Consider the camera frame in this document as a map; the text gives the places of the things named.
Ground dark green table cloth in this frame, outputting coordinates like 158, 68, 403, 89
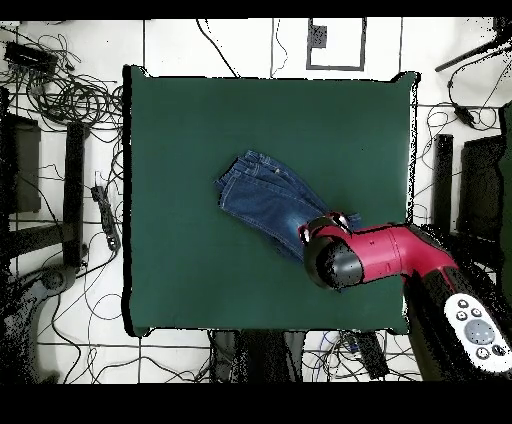
495, 101, 512, 305
121, 63, 421, 338

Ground dark wheeled stand base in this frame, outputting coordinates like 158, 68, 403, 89
0, 263, 79, 383

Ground black frame leg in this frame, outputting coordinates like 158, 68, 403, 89
432, 133, 503, 265
7, 121, 91, 269

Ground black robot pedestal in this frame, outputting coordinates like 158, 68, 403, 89
209, 329, 307, 383

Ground thin black cable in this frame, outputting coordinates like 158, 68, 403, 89
270, 17, 289, 79

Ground black power strip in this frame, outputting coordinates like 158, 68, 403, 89
353, 331, 390, 380
90, 184, 122, 252

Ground blue denim jeans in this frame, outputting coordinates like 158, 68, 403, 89
212, 148, 363, 265

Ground thick black cable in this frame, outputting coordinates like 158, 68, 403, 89
194, 17, 241, 79

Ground dark flat panel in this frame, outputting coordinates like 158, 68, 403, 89
456, 134, 506, 242
0, 111, 42, 215

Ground black power adapter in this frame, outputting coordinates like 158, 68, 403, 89
452, 102, 477, 128

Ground black tripod pole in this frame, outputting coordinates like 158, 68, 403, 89
434, 17, 512, 74

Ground grey square floor frame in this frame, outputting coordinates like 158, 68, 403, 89
305, 17, 368, 72

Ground tangled black cable bundle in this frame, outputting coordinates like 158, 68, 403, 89
11, 33, 124, 133

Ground black electronics box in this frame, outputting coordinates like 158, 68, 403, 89
3, 40, 60, 74

